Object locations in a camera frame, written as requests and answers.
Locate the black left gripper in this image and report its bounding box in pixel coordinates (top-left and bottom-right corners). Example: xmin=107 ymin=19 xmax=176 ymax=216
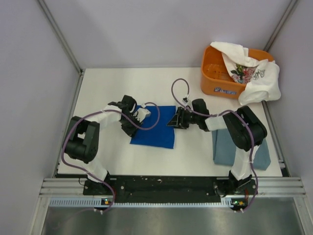
xmin=120 ymin=113 xmax=143 ymax=138

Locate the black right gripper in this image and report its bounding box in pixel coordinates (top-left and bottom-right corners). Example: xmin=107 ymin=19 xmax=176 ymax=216
xmin=167 ymin=107 xmax=200 ymax=129

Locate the blue printed t shirt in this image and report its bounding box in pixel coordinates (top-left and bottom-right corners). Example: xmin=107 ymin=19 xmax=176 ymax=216
xmin=130 ymin=106 xmax=176 ymax=149

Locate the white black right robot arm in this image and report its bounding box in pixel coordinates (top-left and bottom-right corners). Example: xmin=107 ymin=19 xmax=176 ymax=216
xmin=167 ymin=98 xmax=268 ymax=196

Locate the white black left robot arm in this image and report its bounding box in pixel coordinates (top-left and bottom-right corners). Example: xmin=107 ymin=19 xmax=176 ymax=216
xmin=61 ymin=95 xmax=151 ymax=194

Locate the folded grey blue t shirt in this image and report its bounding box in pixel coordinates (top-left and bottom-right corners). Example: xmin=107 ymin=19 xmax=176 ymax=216
xmin=212 ymin=129 xmax=271 ymax=170

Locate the orange plastic basket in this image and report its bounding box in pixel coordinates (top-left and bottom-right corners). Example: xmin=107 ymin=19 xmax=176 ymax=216
xmin=201 ymin=45 xmax=275 ymax=100

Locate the white floral t shirt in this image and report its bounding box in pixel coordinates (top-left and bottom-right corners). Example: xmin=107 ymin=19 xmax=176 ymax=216
xmin=210 ymin=42 xmax=281 ymax=105

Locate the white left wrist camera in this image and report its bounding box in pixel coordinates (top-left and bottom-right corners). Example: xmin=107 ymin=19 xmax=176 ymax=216
xmin=135 ymin=104 xmax=151 ymax=122

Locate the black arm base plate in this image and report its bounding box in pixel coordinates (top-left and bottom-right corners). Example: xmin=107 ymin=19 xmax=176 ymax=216
xmin=83 ymin=175 xmax=256 ymax=203

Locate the aluminium frame rail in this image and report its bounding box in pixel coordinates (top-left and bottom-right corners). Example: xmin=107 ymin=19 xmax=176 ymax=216
xmin=39 ymin=177 xmax=306 ymax=197

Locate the grey slotted cable duct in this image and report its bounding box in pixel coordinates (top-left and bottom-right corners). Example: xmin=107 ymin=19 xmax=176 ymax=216
xmin=49 ymin=197 xmax=247 ymax=208

